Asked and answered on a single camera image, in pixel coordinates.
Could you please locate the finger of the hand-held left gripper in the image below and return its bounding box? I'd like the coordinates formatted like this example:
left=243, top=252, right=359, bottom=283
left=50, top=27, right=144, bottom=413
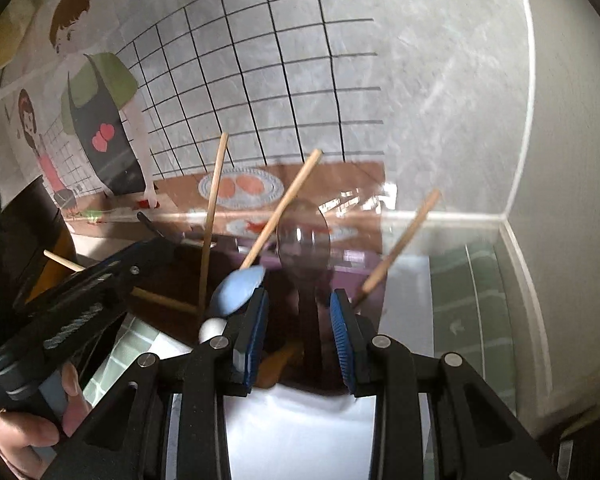
left=82, top=239, right=187, bottom=292
left=136, top=211, right=169, bottom=242

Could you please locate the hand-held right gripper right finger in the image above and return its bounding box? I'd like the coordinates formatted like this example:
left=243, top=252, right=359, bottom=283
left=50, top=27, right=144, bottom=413
left=329, top=289, right=563, bottom=480

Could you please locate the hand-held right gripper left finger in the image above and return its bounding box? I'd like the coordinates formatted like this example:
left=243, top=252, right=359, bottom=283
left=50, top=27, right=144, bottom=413
left=42, top=287, right=271, bottom=480

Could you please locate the orange wooden spoon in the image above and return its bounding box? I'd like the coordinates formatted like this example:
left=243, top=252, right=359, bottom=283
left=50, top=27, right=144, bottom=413
left=255, top=342, right=306, bottom=390

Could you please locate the purple plastic container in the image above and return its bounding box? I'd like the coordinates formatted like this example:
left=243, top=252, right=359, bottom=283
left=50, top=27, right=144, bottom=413
left=125, top=232, right=387, bottom=398

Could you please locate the blue plastic spoon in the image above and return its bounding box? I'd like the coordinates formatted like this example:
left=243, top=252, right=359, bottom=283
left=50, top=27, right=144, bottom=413
left=214, top=266, right=267, bottom=318

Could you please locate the metal spoon black handle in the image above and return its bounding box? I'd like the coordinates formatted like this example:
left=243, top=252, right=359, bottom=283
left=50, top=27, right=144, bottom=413
left=275, top=199, right=333, bottom=393

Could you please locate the person's left hand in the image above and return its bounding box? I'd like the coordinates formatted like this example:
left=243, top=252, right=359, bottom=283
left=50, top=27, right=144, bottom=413
left=0, top=360, right=95, bottom=467

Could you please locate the green checkered white tablecloth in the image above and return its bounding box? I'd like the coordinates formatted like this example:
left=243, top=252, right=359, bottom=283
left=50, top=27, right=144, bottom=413
left=80, top=242, right=518, bottom=480

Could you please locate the black wok orange handle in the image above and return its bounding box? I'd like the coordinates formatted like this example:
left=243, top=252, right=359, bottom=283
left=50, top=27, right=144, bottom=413
left=0, top=157, right=78, bottom=311

